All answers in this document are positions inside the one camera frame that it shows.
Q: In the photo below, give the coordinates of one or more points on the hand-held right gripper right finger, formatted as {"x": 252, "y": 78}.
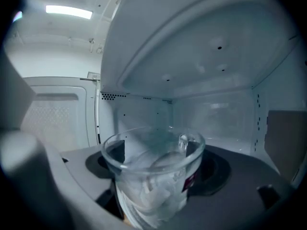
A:
{"x": 211, "y": 171}

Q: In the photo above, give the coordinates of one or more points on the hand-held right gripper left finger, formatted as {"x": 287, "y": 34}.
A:
{"x": 118, "y": 151}

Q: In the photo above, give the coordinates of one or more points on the clear glass cup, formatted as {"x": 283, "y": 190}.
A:
{"x": 153, "y": 176}

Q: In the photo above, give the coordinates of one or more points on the white microwave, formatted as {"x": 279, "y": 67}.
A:
{"x": 192, "y": 56}

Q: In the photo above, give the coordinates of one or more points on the rectangular ceiling light panel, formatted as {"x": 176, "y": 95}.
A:
{"x": 69, "y": 12}

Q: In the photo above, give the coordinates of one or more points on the white wall switch box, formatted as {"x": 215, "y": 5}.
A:
{"x": 93, "y": 76}

